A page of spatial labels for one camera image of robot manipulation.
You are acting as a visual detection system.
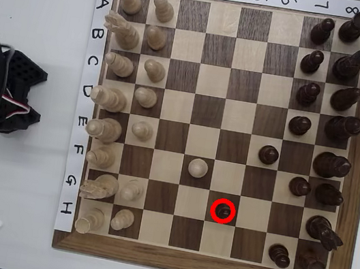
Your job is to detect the dark wooden pawn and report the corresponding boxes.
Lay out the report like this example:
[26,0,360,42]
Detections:
[298,48,327,77]
[286,114,313,138]
[211,198,236,224]
[287,174,314,199]
[308,15,337,48]
[266,242,294,269]
[257,143,282,168]
[295,80,323,109]

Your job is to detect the light wooden king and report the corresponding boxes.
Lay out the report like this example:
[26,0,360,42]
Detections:
[82,114,124,147]

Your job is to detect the light wooden queen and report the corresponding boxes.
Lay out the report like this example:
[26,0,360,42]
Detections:
[87,83,130,115]

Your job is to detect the dark wooden rook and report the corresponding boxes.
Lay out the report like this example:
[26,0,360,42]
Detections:
[336,7,360,46]
[295,247,329,269]

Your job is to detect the dark wooden bishop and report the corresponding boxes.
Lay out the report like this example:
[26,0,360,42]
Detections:
[312,181,347,208]
[328,84,360,115]

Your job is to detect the dark wooden queen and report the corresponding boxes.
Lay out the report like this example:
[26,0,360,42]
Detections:
[322,112,360,146]

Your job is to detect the wooden chessboard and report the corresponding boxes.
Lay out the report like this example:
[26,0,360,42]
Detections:
[49,0,360,269]

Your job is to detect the light wooden bishop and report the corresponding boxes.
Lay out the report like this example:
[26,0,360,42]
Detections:
[83,142,118,172]
[102,50,137,80]

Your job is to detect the white letter label strip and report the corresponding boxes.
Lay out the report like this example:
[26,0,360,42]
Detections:
[53,0,114,234]

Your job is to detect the dark wooden king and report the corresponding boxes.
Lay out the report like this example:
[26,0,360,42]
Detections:
[310,149,354,183]

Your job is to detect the light wooden pawn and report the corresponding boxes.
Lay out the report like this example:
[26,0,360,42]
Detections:
[149,0,177,26]
[140,57,168,85]
[186,156,210,180]
[109,206,137,234]
[130,119,155,144]
[142,23,170,52]
[132,85,160,110]
[119,176,147,205]

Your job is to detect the dark wooden knight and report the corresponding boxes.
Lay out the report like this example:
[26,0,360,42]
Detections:
[330,42,360,84]
[301,213,348,254]

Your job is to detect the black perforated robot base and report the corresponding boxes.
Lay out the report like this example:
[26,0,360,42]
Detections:
[0,47,52,140]

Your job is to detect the white red black servo wire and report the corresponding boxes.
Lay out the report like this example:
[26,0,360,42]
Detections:
[0,12,46,119]

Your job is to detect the light wooden knight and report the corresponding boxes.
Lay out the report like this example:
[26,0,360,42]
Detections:
[100,10,145,53]
[77,170,122,205]

